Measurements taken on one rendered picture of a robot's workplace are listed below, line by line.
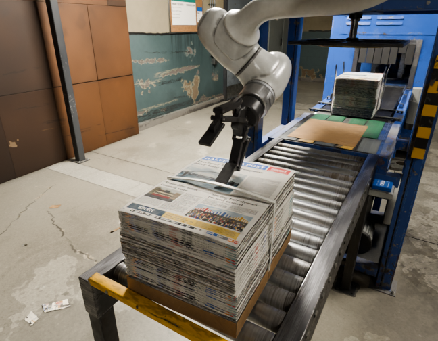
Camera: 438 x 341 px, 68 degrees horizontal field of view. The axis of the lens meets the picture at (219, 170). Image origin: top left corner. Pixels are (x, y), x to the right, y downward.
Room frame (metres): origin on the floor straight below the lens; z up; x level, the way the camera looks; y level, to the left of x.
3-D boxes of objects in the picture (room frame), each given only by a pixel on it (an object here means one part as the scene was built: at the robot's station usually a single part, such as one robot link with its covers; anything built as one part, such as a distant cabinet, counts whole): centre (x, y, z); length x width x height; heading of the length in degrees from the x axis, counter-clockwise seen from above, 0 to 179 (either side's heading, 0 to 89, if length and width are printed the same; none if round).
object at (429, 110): (1.43, -0.93, 1.05); 0.05 x 0.05 x 0.45; 59
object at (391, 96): (2.93, -1.33, 0.75); 1.53 x 0.64 x 0.10; 149
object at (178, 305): (0.60, 0.05, 0.83); 0.29 x 0.16 x 0.04; 62
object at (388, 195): (1.34, -0.75, 0.69); 0.10 x 0.10 x 0.03; 59
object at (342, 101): (2.45, -1.04, 0.93); 0.38 x 0.30 x 0.26; 149
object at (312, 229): (0.98, -0.15, 0.77); 0.47 x 0.05 x 0.05; 59
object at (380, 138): (1.96, -0.74, 0.75); 0.70 x 0.65 x 0.10; 149
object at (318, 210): (1.09, -0.22, 0.77); 0.47 x 0.05 x 0.05; 59
